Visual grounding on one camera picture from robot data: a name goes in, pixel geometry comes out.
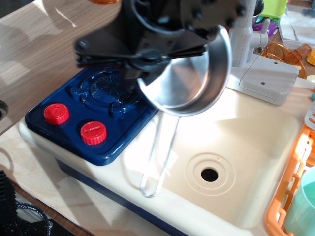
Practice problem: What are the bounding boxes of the green plastic box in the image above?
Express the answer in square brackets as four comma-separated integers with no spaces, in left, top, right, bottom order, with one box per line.
[260,0,288,18]

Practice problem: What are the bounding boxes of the steel cup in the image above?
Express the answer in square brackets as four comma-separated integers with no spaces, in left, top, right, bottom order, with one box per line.
[252,0,264,26]

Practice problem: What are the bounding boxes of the mint green plastic cup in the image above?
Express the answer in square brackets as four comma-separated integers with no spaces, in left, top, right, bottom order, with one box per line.
[284,167,315,236]

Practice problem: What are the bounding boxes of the red stove knob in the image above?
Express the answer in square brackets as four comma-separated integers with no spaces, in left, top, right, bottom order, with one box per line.
[43,103,70,125]
[80,121,107,145]

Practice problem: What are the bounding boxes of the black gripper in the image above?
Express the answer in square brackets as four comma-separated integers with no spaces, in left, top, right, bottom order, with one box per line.
[74,0,246,85]

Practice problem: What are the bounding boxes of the black braided cable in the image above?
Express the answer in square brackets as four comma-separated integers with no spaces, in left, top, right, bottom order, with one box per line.
[14,203,53,236]

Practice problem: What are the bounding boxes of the black corrugated hose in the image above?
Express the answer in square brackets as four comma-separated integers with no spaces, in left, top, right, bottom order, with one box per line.
[0,170,19,222]

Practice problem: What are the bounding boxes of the red stove knob right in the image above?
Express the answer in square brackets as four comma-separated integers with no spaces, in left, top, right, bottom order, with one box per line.
[80,121,107,145]

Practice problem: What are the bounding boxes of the blue toy stove top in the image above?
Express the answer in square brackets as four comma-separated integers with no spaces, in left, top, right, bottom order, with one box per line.
[25,67,157,166]

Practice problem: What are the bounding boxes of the red stove knob left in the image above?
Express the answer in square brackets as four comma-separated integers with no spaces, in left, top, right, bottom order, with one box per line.
[43,103,70,125]

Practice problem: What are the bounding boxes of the white plastic spatula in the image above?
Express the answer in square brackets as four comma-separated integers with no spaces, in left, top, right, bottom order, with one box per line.
[304,102,315,131]

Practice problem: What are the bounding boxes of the grey toy faucet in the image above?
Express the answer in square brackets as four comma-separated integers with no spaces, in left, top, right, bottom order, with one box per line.
[228,0,299,105]

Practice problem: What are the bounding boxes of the purple plastic toy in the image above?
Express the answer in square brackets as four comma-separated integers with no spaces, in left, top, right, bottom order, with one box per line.
[253,19,278,37]

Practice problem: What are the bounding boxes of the orange transparent measuring cup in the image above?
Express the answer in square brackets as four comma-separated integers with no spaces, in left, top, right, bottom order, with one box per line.
[260,43,312,79]

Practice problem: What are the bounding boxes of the cream toy sink unit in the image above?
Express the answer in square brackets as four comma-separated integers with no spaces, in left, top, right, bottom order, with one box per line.
[18,78,314,236]

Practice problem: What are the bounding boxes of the yellow toy corn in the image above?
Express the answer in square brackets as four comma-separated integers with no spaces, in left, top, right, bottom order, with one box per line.
[307,49,315,66]

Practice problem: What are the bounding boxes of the orange dish rack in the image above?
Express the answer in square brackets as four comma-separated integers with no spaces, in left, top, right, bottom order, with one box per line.
[264,125,315,236]

